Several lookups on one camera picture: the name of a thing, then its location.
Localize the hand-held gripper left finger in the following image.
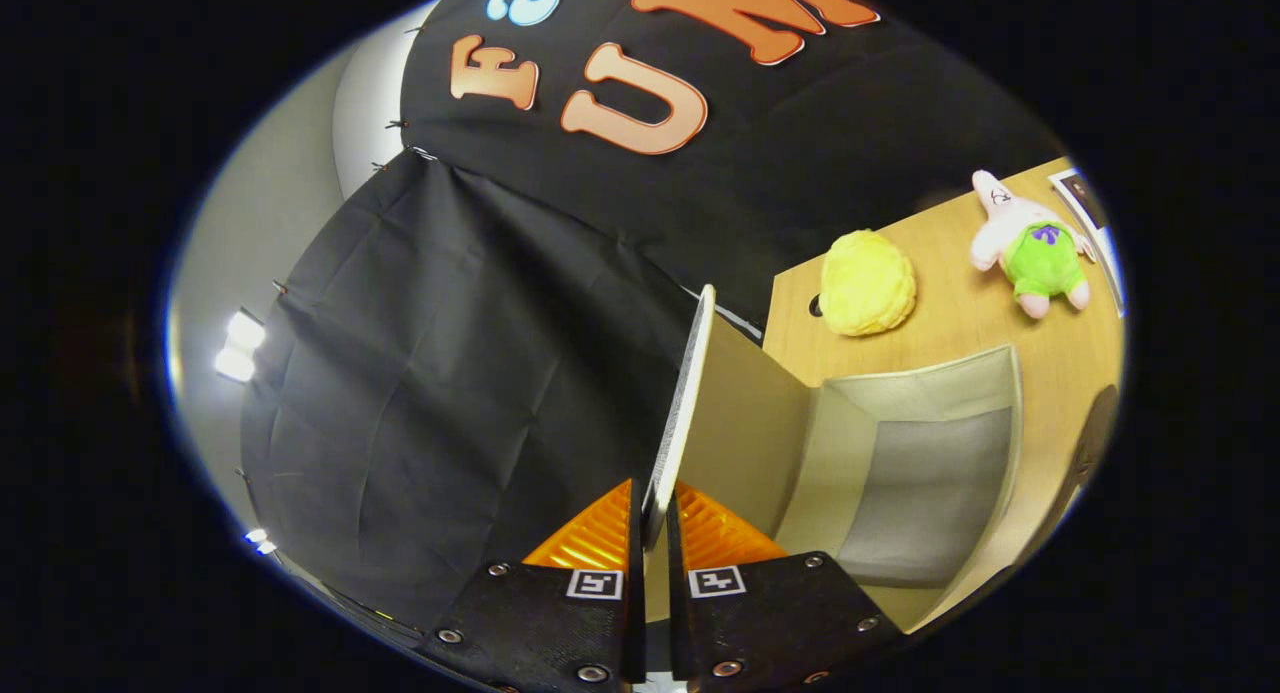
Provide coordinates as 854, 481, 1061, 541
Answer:
420, 478, 648, 690

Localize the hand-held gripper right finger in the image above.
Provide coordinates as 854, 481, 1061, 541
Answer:
665, 480, 907, 690

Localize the beige fabric storage box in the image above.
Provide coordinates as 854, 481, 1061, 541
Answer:
643, 284, 1027, 636

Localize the brown felt shoe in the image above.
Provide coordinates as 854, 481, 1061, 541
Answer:
1040, 383, 1122, 536

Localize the black backdrop cloth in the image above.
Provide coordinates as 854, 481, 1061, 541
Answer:
238, 0, 1073, 636

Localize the yellow round plush toy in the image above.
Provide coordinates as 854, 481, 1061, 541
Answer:
819, 229, 918, 338

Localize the pink star plush toy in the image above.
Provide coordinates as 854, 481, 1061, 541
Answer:
969, 169, 1097, 320

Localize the white portrait book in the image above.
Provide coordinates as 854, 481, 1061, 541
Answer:
1047, 165, 1128, 317

